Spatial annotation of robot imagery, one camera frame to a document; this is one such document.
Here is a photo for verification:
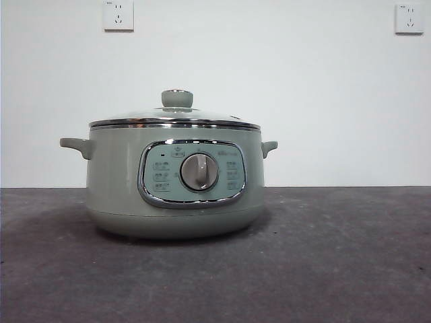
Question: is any sage green electric cooking pot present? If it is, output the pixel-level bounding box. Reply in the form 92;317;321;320
59;126;279;240

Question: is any glass lid with green knob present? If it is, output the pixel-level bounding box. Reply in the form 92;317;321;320
89;88;262;131

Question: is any white wall socket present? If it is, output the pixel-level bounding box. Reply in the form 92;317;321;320
394;3;425;35
103;0;135;33

